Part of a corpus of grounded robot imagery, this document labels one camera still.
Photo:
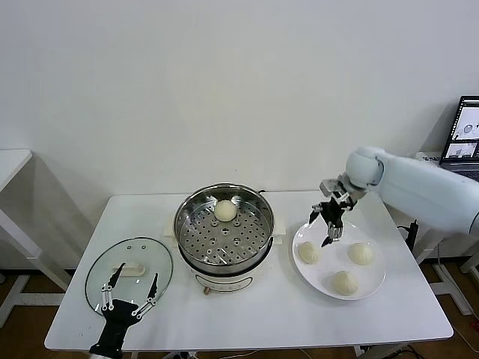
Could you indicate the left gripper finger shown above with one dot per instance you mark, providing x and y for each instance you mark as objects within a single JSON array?
[
  {"x": 116, "y": 275},
  {"x": 153, "y": 287}
]

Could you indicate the steel steamer pot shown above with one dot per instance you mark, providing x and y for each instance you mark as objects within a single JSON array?
[{"x": 224, "y": 280}]

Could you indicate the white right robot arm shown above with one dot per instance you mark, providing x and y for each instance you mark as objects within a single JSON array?
[{"x": 419, "y": 194}]

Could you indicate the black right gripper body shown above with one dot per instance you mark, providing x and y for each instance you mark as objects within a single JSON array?
[{"x": 334, "y": 212}]

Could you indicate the grey laptop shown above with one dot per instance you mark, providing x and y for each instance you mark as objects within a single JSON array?
[{"x": 464, "y": 127}]

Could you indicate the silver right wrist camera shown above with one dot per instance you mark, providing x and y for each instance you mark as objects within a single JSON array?
[{"x": 329, "y": 186}]

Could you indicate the stainless steel inner pot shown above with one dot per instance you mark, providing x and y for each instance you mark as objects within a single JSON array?
[{"x": 224, "y": 243}]

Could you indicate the white side table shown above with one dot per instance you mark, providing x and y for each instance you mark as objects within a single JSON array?
[
  {"x": 11, "y": 164},
  {"x": 430, "y": 250}
]

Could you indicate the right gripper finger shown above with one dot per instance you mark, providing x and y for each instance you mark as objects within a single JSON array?
[
  {"x": 335, "y": 230},
  {"x": 313, "y": 212}
]

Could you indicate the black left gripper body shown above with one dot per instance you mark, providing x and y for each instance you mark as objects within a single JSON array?
[{"x": 116, "y": 321}]

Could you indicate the white printed label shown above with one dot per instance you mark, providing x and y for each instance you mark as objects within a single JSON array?
[{"x": 431, "y": 158}]

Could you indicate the white steamed baozi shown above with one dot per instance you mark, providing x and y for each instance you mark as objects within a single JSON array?
[
  {"x": 345, "y": 283},
  {"x": 225, "y": 211},
  {"x": 360, "y": 254},
  {"x": 310, "y": 253}
]

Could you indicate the white round plate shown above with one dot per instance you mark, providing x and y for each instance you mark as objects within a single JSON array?
[{"x": 337, "y": 261}]

